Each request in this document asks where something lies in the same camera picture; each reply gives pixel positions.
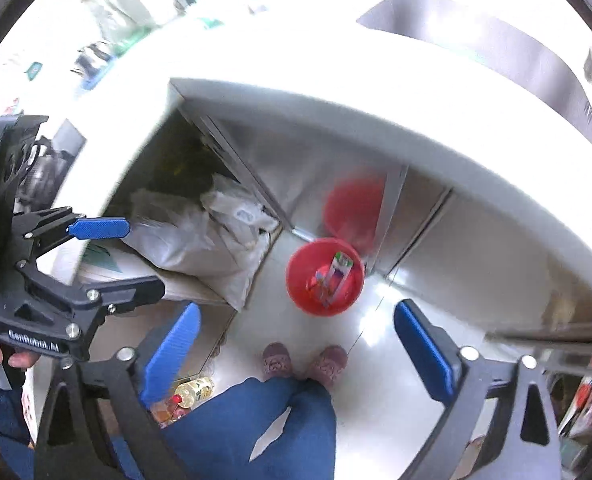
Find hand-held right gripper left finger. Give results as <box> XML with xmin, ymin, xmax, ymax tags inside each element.
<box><xmin>33</xmin><ymin>302</ymin><xmax>203</xmax><ymax>480</ymax></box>

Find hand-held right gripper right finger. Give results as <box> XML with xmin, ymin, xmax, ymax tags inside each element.
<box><xmin>394</xmin><ymin>298</ymin><xmax>562</xmax><ymax>480</ymax></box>

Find person's blue trousers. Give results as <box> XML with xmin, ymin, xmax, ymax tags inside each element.
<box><xmin>0</xmin><ymin>370</ymin><xmax>337</xmax><ymax>480</ymax></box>

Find black gas stove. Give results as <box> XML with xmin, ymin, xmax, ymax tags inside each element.
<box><xmin>23</xmin><ymin>119</ymin><xmax>87</xmax><ymax>211</ymax></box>

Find steel teapot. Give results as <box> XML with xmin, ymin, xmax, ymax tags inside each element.
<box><xmin>76</xmin><ymin>40</ymin><xmax>114</xmax><ymax>73</ymax></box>

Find red plastic basin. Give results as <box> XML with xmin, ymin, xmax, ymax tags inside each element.
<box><xmin>286</xmin><ymin>238</ymin><xmax>365</xmax><ymax>317</ymax></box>

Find person's left hand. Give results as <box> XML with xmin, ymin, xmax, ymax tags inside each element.
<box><xmin>0</xmin><ymin>320</ymin><xmax>41</xmax><ymax>372</ymax></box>

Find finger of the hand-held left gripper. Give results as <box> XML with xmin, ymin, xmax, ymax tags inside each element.
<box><xmin>23</xmin><ymin>206</ymin><xmax>132</xmax><ymax>261</ymax></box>
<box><xmin>83</xmin><ymin>275</ymin><xmax>167</xmax><ymax>316</ymax></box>

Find yellow oil bottle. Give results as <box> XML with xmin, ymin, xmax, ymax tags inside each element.
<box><xmin>173</xmin><ymin>377</ymin><xmax>215</xmax><ymax>406</ymax></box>

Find stainless steel sink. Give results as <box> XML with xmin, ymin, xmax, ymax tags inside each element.
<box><xmin>356</xmin><ymin>0</ymin><xmax>592</xmax><ymax>156</ymax></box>

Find colourful plastic bag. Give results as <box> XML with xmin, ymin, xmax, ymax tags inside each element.
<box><xmin>556</xmin><ymin>350</ymin><xmax>592</xmax><ymax>441</ymax></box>

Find glass carafe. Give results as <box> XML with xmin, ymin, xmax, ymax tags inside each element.
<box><xmin>81</xmin><ymin>0</ymin><xmax>127</xmax><ymax>46</ymax></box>

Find kitchen wall sticker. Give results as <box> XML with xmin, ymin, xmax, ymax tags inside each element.
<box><xmin>0</xmin><ymin>60</ymin><xmax>42</xmax><ymax>116</ymax></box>

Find clear plastic bags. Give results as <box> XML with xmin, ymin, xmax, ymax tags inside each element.
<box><xmin>121</xmin><ymin>174</ymin><xmax>279</xmax><ymax>311</ymax></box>

